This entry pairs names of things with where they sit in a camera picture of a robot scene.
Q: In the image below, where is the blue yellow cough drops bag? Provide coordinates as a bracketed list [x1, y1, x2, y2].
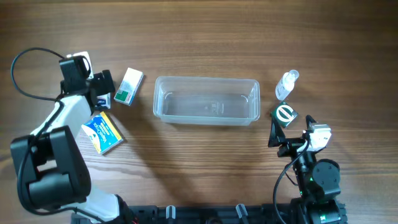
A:
[81, 112, 124, 155]

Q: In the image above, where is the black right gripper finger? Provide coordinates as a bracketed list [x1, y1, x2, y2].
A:
[305, 114, 316, 130]
[268, 117, 287, 147]

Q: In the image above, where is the green round-label box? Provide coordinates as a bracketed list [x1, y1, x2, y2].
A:
[271, 101, 299, 128]

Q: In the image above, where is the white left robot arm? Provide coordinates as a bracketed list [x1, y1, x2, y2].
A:
[10, 55, 132, 223]

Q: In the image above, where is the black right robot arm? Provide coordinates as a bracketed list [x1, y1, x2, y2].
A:
[268, 115, 347, 223]

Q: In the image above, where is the small clear plastic bottle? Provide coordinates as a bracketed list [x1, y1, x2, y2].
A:
[275, 70, 299, 101]

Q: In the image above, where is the white Hansaplast plaster box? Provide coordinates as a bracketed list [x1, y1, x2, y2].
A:
[95, 93, 111, 110]

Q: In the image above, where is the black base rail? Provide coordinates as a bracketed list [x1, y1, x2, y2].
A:
[71, 203, 348, 224]

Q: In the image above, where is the white green medicine box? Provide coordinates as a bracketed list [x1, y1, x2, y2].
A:
[114, 68, 144, 106]

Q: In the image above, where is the clear plastic container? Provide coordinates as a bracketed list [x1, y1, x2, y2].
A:
[153, 76, 261, 126]

